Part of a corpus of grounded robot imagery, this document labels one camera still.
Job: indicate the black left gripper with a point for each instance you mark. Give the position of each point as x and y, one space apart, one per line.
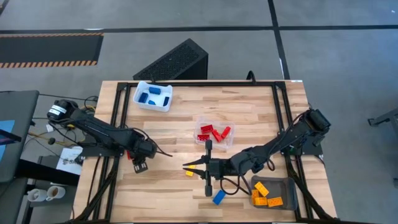
141 155

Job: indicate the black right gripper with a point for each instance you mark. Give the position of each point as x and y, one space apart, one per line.
220 168

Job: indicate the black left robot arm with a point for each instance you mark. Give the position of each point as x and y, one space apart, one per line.
102 132

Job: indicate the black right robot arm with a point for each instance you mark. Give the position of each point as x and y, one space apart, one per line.
280 141

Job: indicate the clear plastic bin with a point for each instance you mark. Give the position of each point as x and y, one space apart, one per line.
228 142

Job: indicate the white plastic bin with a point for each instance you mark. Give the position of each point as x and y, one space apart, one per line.
161 90

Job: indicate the white paper sheet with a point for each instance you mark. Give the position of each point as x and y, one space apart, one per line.
70 161

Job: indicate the dark grey plastic bin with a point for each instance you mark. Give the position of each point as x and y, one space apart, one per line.
286 186

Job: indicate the white cup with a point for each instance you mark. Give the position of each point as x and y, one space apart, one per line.
56 193
35 195

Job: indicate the small white tag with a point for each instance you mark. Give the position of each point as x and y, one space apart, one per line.
49 127

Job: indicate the black computer tower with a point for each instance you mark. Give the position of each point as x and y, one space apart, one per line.
174 62

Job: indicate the blue sheet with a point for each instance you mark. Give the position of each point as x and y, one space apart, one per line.
4 127

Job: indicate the black hazard-striped floor mat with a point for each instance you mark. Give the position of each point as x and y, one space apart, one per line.
46 49

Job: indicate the black aluminium table frame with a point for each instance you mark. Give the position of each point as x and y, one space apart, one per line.
217 83

